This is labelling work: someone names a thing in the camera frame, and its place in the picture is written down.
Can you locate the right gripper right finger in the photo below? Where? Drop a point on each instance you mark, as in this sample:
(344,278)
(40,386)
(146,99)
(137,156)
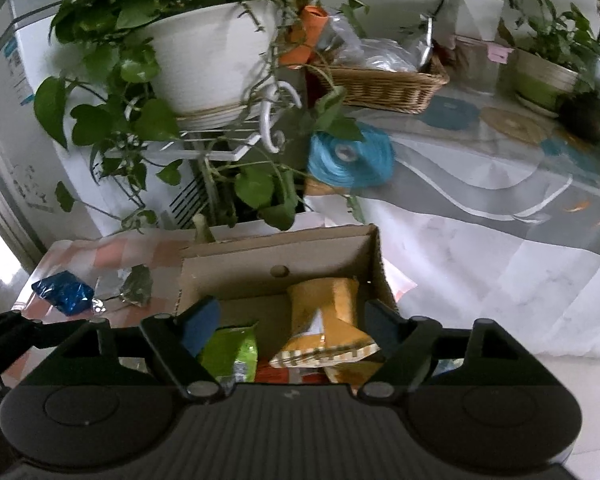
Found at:
(406,346)

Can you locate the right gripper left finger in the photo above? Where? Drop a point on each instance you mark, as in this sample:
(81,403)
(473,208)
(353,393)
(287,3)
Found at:
(175,342)

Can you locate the silver snack packet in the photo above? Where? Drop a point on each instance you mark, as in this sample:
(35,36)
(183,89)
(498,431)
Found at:
(115,290)

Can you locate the blue snack packet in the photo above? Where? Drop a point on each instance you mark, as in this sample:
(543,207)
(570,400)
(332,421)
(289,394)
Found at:
(65,292)

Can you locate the yellow snack packet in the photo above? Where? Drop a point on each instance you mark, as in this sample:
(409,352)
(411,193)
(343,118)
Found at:
(324,326)

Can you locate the green snack packet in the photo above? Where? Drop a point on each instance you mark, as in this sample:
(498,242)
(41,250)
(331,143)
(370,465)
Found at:
(231,355)

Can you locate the pink checkered tablecloth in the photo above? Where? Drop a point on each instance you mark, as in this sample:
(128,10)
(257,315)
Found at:
(162,252)

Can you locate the cardboard box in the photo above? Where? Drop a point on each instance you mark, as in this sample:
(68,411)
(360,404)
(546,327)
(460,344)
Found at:
(250,277)

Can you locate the white refrigerator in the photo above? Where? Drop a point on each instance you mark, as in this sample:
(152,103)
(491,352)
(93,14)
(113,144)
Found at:
(86,148)

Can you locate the white patterned tablecloth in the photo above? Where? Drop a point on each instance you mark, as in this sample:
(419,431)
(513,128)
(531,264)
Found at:
(491,212)

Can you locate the large pothos plant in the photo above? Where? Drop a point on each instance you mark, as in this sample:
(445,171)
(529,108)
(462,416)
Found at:
(110,106)

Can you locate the blue ribbon roll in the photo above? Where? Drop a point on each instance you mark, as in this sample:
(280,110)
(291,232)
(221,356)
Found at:
(352,164)

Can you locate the white metal plant stand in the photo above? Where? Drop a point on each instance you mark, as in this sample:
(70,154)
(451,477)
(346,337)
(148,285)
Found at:
(230,135)

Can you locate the wicker basket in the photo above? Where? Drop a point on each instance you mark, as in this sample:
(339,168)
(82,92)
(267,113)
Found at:
(401,92)

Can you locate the large white flower pot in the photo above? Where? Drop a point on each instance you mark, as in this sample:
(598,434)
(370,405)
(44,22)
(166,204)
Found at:
(213,61)

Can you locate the green striped plant pot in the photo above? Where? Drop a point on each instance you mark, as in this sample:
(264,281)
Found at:
(539,84)

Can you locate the clear plastic bags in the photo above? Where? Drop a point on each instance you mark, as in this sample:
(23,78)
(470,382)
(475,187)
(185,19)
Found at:
(341,45)

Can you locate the white square plant pot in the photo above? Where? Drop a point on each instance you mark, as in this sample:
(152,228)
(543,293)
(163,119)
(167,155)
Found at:
(473,19)

